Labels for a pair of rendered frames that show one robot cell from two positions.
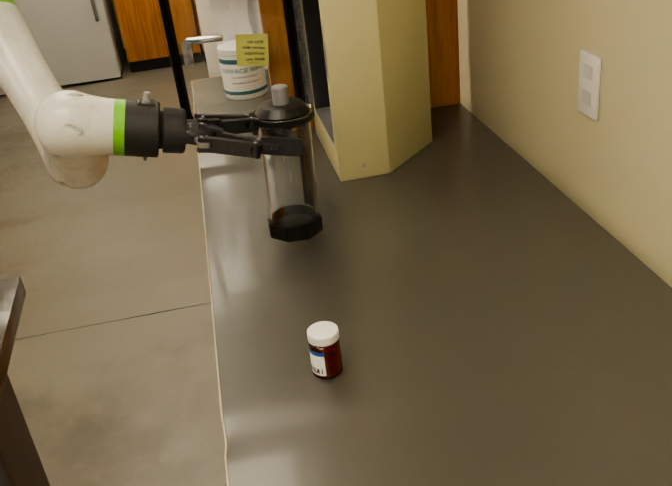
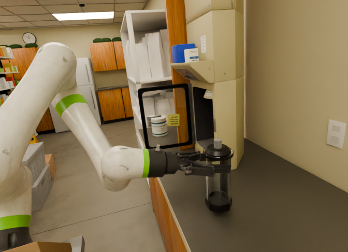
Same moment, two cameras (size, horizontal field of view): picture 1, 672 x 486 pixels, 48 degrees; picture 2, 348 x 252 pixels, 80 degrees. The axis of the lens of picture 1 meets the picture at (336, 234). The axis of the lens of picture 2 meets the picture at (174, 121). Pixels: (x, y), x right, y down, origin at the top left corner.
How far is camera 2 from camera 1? 0.66 m
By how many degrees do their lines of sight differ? 13
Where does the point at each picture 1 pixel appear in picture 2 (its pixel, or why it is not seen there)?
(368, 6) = (232, 103)
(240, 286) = (203, 241)
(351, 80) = (225, 132)
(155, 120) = (164, 159)
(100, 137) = (136, 170)
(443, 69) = not seen: hidden behind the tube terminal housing
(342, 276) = (253, 233)
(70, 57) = not seen: hidden behind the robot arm
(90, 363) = (96, 235)
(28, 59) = (93, 128)
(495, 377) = not seen: outside the picture
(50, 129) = (111, 168)
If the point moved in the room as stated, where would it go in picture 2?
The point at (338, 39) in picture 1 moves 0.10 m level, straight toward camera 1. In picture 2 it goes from (220, 116) to (228, 122)
